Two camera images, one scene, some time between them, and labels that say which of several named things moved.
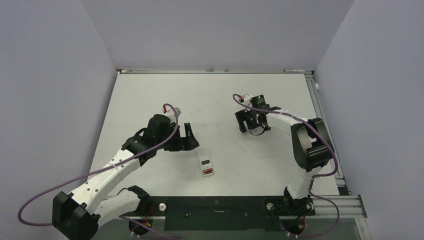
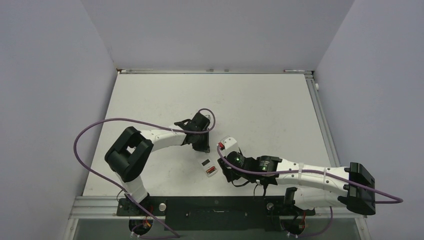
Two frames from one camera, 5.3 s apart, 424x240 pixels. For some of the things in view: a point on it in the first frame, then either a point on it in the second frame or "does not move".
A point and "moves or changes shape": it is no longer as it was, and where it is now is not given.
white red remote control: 207,169 moves or changes shape
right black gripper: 243,115 to 231,175
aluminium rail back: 148,71 does not move
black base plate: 191,213 does not move
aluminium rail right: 311,78 does not move
